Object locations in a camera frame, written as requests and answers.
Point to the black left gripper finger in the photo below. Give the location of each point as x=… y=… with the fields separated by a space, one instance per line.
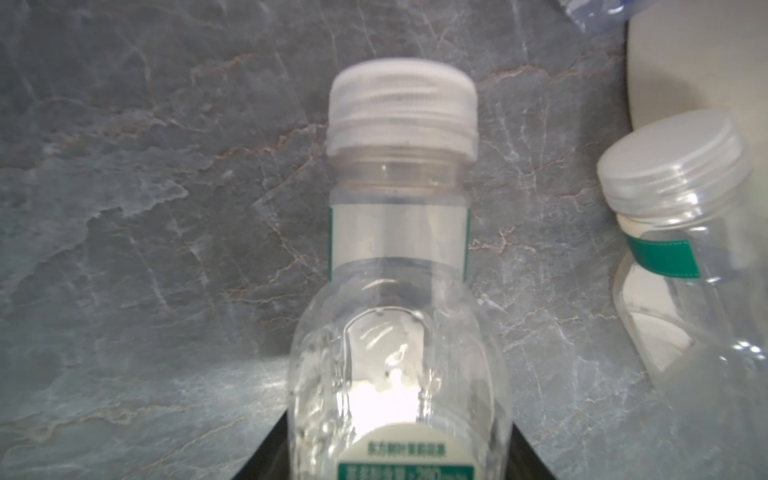
x=270 y=461

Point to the clear bottle white cap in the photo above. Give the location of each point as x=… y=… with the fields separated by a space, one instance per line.
x=394 y=370

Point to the clear bottle blue tint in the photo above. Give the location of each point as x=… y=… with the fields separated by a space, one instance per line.
x=598 y=16

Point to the white bin with yellow bag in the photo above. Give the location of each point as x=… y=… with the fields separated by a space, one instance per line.
x=689 y=55

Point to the clear bottle white green label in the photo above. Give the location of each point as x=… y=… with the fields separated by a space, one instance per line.
x=692 y=290

